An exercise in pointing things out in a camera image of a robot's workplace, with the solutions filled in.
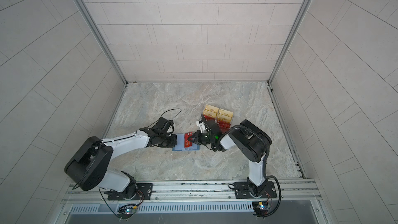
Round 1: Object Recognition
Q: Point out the red cards stack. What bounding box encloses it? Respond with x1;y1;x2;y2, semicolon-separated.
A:
217;120;231;133
203;115;216;121

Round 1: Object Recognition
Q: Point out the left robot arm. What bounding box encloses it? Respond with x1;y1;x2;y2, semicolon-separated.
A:
64;117;177;200

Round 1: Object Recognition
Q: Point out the clear acrylic card stand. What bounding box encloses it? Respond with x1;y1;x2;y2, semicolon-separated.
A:
203;104;234;133

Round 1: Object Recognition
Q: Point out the gold cards left stack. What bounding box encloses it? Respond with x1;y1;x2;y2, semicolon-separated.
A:
203;104;219;119

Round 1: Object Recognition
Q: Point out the gold cards stack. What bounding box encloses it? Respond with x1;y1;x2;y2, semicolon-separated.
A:
216;108;234;123
203;104;219;119

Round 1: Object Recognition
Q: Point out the gold cards right stack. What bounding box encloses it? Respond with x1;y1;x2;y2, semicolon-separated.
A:
216;108;234;123

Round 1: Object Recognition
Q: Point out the left green circuit board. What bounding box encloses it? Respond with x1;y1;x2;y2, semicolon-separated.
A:
118;204;138;219

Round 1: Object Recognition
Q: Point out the green circuit board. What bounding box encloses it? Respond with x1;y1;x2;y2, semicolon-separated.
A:
118;204;138;219
252;202;269;217

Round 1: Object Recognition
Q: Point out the right green circuit board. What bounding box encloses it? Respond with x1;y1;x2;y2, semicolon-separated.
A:
252;202;269;217

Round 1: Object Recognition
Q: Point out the left camera black cable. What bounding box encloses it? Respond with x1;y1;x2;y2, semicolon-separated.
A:
146;108;182;129

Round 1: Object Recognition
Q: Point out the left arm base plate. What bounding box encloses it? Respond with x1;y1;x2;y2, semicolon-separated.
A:
104;183;153;201

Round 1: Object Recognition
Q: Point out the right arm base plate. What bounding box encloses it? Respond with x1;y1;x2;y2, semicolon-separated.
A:
229;181;277;199

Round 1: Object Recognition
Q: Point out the aluminium mounting rail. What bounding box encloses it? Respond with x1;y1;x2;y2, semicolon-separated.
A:
62;178;321;204

